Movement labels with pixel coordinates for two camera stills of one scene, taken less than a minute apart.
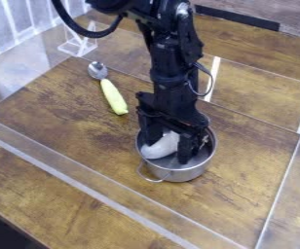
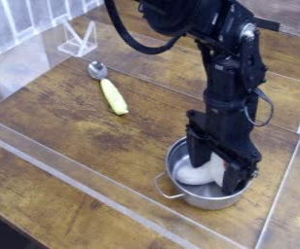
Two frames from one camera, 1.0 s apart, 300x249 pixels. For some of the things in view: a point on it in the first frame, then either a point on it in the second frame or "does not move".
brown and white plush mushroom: x=164 y=148 -> x=205 y=174
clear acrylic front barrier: x=53 y=199 does not move
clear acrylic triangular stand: x=78 y=44 does not move
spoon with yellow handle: x=98 y=71 does not move
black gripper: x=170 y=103 -> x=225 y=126
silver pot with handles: x=156 y=169 -> x=206 y=196
